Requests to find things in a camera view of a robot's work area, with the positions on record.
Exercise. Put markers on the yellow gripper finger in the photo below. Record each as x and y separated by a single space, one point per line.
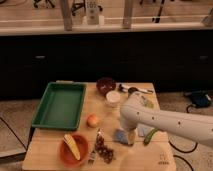
131 137

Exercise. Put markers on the white round container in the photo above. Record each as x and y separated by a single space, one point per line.
113 98

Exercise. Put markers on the metal fork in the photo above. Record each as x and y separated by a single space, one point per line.
92 154

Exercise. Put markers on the wooden post right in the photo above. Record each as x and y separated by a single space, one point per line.
127 15

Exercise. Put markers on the yellow corn cob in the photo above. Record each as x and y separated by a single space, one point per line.
69 140

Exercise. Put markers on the black handled utensil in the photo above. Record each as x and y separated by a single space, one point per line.
124 88

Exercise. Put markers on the green chili pepper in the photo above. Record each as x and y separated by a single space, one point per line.
149 136

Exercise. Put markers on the green plastic cup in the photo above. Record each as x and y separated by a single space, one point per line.
148 103

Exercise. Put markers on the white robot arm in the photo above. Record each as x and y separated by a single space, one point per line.
195 127

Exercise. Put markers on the dark grape bunch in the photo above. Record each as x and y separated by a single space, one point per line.
103 150

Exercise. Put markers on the blue sponge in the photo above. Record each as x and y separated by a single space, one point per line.
119 136

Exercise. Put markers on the light blue cloth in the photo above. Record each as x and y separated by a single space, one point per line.
143 130

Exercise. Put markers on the wooden post left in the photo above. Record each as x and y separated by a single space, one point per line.
66 14

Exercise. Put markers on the wooden post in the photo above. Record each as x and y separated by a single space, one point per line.
66 14
127 15

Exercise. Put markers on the green plastic tray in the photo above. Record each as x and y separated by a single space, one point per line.
60 106

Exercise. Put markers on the orange bowl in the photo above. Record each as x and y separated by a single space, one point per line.
67 157

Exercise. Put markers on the blue object on floor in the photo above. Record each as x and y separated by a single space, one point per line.
199 98

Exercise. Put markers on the dark red bowl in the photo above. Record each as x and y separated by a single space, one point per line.
105 84

